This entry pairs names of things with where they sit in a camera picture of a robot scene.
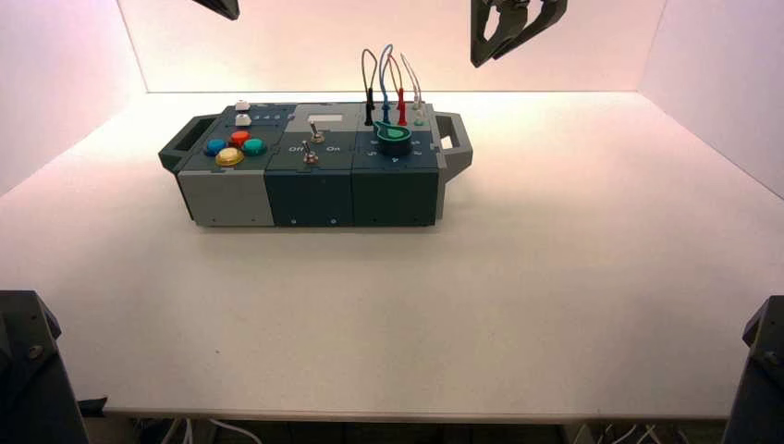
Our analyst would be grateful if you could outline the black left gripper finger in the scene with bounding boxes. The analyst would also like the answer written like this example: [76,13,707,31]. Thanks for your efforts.
[192,0,240,21]

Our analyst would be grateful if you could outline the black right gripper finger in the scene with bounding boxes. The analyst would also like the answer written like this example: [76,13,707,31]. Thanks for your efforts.
[470,0,510,69]
[492,0,569,61]

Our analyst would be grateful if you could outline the green rotary knob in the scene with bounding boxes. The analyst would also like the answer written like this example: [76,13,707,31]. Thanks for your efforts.
[372,119,413,157]

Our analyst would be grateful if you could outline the grey and blue control box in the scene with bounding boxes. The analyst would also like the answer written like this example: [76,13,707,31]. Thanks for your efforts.
[157,101,474,229]

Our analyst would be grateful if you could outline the white jumper cable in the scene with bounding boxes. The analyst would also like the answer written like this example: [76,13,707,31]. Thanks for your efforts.
[400,52,427,121]

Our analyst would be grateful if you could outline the red jumper cable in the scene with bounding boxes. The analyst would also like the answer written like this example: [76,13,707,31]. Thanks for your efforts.
[389,55,410,128]

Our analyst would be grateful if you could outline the blue jumper cable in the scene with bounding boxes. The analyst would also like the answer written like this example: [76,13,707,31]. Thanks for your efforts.
[377,43,395,125]

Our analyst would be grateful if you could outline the black jumper cable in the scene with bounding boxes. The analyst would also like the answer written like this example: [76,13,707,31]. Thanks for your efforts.
[361,48,380,128]

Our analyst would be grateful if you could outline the white cable under table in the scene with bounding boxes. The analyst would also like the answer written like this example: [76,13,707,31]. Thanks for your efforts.
[208,419,264,444]
[160,419,194,444]
[572,424,693,444]

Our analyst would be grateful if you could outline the black bracket under table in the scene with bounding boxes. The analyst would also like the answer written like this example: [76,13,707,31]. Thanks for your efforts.
[76,398,109,422]

